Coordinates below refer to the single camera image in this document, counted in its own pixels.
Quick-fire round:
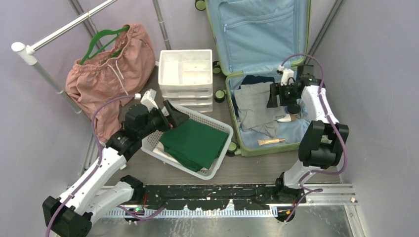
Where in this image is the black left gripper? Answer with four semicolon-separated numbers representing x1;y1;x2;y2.
138;100;188;139

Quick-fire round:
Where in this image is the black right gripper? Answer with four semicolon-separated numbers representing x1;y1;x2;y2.
267;81;299;108

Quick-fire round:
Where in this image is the grey garment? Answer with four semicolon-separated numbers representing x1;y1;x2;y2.
233;82;286;137

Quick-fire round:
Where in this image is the navy blue garment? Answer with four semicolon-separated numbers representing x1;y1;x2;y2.
239;75;275;89

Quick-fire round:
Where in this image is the dark green garment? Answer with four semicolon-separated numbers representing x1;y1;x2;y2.
160;119;228;172

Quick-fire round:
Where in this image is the green hard-shell suitcase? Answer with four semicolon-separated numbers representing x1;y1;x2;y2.
195;0;312;157

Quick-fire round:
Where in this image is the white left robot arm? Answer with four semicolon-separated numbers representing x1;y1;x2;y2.
42;100;189;237

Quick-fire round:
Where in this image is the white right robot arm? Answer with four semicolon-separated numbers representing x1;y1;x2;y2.
267;65;349;203

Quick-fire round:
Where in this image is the white computer mouse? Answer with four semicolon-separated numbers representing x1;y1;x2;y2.
277;114;297;122

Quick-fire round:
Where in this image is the white perforated plastic basket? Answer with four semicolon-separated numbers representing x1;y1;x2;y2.
141;105;234;180

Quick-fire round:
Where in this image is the white plastic drawer organizer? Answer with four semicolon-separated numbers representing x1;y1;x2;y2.
158;49;213;113

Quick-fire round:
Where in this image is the beige cosmetic tube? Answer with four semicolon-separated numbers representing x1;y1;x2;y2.
258;138;286;146

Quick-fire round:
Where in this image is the pink cloth garment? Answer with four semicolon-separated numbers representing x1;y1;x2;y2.
65;23;156;143

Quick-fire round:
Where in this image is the green clothes hanger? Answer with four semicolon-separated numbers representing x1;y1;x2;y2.
79;25;130;65

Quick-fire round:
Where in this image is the white metal clothes rack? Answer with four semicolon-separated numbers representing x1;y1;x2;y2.
9;0;128;171

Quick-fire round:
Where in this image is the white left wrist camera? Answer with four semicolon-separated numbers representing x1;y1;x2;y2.
134;89;159;112

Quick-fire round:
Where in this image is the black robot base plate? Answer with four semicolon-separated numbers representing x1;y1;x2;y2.
126;184;304;211

